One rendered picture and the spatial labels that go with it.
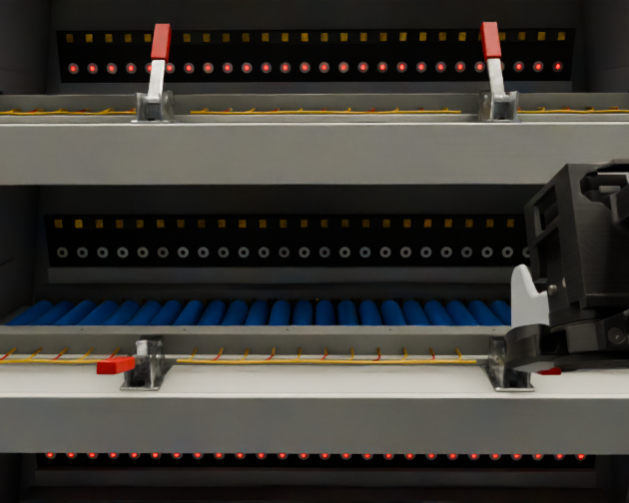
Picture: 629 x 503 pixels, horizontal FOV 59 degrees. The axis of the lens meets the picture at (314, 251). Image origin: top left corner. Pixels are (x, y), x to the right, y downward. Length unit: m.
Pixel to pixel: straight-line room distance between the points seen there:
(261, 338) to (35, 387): 0.17
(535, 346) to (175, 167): 0.29
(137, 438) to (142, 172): 0.19
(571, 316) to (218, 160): 0.28
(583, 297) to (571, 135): 0.24
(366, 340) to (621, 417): 0.19
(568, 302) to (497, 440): 0.20
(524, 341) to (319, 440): 0.19
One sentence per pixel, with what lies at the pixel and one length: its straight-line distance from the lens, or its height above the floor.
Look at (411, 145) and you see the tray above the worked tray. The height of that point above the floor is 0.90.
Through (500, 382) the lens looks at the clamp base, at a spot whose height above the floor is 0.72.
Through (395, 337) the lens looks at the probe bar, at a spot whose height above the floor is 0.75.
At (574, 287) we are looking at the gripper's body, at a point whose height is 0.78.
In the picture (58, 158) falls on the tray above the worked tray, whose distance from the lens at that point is 0.47.
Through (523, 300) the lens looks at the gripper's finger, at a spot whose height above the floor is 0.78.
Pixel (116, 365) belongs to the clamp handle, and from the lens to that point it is 0.36.
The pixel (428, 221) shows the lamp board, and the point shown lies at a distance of 0.57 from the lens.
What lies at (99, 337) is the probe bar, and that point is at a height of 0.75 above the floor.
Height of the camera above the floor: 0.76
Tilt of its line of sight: 7 degrees up
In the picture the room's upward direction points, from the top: straight up
